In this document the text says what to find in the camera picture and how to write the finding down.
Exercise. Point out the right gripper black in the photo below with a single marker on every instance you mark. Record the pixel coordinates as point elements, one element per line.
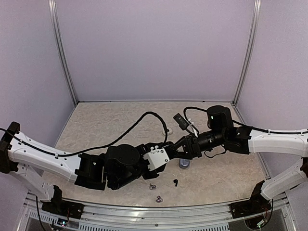
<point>191,146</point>

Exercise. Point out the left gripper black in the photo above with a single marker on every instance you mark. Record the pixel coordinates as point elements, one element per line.
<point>153,176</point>

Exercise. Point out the white earbud charging case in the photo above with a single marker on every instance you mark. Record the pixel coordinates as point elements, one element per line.
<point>169,131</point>

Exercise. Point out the black earbud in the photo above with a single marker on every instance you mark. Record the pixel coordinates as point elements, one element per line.
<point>175,181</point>

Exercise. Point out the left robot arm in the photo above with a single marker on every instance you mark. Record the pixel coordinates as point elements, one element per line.
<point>20,156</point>

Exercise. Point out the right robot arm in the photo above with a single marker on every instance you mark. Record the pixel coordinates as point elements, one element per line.
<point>243,139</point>

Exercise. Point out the blue-grey earbud case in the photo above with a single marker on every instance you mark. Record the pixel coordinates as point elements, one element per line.
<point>184,163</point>

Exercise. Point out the purple earbud upper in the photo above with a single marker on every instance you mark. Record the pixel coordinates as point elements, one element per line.
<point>152,187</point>

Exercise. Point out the purple earbud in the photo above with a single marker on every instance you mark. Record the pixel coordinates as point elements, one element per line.
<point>159,199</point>
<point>152,187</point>

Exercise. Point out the purple earbud lower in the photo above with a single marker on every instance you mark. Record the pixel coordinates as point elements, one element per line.
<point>159,199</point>

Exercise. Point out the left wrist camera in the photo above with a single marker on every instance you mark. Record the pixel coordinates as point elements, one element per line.
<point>156,157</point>

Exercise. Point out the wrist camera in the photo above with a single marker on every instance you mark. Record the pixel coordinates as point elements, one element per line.
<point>156,157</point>
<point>185,124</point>

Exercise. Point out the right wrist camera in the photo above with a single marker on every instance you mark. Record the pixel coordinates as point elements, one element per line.
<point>185,124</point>

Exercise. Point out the front aluminium rail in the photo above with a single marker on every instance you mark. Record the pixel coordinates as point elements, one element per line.
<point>103,217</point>

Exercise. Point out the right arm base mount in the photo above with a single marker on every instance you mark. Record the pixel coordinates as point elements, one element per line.
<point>254,205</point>

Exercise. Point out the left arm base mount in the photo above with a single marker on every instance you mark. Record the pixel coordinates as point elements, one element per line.
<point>57,205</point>

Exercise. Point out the right aluminium frame post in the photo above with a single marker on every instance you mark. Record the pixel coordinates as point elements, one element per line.
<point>248,51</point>

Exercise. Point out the aluminium frame post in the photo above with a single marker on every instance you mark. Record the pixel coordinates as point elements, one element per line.
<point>61,52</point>
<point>248,51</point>

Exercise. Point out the left aluminium frame post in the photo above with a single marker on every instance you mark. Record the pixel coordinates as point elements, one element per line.
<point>61,52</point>

